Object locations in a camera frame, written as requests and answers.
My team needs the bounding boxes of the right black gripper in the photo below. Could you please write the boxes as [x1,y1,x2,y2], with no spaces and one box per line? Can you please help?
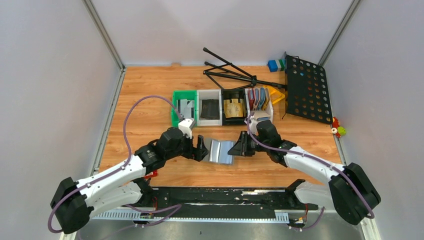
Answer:
[228,131,269,157]

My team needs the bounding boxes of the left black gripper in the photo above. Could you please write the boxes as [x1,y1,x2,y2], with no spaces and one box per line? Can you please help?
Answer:
[166,131,210,162]

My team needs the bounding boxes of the grey card holder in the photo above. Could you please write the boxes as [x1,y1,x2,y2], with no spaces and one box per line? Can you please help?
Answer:
[202,138,235,165]

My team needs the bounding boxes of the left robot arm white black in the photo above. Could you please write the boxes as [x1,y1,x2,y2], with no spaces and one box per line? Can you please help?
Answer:
[47,127,209,234]

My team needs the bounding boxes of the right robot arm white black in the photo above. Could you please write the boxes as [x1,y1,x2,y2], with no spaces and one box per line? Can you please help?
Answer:
[227,120,381,225]

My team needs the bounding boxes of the white cards in green bin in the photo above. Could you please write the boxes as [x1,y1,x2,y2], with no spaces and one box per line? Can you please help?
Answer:
[176,99,195,119]

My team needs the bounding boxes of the yellow brown packet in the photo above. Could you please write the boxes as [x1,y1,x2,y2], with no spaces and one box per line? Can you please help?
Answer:
[223,98,246,119]

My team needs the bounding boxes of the white bin with wallets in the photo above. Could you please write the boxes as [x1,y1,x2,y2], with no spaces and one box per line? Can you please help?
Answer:
[244,87,274,122]

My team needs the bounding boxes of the black plastic bin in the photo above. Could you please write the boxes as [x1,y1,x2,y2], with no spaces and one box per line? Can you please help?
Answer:
[221,89,248,126]

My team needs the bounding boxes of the red toy brick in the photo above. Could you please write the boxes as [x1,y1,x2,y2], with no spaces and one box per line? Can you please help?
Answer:
[143,170,158,180]

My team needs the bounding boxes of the green plastic bin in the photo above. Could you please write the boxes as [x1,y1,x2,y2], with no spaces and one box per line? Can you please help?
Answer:
[172,90,199,127]

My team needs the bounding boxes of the white plastic bin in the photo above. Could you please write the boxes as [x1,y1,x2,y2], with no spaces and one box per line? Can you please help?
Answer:
[196,89,223,127]

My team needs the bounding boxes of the black music stand tripod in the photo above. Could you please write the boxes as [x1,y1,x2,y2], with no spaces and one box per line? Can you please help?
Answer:
[202,47,288,90]

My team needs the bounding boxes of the black perforated stand plate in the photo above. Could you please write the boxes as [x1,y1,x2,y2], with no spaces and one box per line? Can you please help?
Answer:
[284,53,333,125]

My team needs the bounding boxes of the blue green toy blocks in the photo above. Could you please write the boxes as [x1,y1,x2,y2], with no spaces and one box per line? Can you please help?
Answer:
[267,59,286,73]

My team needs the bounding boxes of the small colourful toy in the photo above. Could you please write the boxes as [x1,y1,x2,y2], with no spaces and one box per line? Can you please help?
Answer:
[331,117,347,138]

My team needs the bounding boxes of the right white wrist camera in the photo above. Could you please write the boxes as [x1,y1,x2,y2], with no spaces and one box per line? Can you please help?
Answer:
[248,116,259,135]

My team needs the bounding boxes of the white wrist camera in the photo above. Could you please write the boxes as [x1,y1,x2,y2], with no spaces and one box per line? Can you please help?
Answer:
[248,116,259,135]
[177,118,196,139]

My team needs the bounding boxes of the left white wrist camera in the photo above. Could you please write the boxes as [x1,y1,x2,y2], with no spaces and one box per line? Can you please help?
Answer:
[177,118,196,139]

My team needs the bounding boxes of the yellow triangle frame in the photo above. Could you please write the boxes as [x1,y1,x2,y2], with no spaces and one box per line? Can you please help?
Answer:
[263,85,286,105]

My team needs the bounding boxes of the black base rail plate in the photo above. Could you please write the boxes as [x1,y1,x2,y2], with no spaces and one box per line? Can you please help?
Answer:
[95,187,319,224]

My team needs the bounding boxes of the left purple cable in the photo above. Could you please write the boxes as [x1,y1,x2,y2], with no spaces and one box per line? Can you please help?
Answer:
[47,95,185,234]

